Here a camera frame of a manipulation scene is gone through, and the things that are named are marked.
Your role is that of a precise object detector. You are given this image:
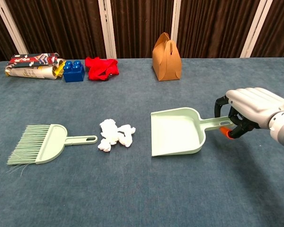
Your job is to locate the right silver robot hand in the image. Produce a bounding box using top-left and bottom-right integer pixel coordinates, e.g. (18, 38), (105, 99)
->
(214, 87), (284, 140)

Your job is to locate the mint green plastic dustpan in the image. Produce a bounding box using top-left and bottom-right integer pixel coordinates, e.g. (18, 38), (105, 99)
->
(151, 107), (234, 157)

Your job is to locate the white tissue paper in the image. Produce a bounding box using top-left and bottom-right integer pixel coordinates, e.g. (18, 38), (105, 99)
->
(97, 119), (136, 153)

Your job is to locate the mint green hand broom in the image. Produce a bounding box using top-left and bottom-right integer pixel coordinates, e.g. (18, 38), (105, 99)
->
(6, 123), (98, 177)

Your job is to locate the brown kraft paper gift box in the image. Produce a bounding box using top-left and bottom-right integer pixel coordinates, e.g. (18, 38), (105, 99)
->
(152, 32), (182, 82)

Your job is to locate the blue velvet tablecloth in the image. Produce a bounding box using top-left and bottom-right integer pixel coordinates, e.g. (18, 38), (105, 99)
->
(0, 57), (284, 227)

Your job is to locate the crumpled red cloth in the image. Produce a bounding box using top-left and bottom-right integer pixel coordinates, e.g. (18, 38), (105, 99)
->
(85, 56), (120, 81)

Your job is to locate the blue toy building block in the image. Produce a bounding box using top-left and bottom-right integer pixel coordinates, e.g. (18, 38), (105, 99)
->
(63, 60), (85, 83)

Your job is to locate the dark brown pleated curtain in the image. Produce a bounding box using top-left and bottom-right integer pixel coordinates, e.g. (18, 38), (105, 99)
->
(0, 0), (284, 66)

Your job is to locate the white and yellow crumpled package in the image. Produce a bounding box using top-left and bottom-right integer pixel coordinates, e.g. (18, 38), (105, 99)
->
(5, 58), (66, 80)

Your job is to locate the dark printed snack bag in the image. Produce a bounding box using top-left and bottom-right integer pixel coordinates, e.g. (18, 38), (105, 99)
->
(9, 52), (60, 69)

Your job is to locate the white frame post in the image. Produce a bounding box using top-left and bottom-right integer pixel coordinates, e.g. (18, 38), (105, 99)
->
(98, 0), (117, 59)
(169, 0), (182, 43)
(240, 0), (274, 58)
(0, 0), (29, 54)

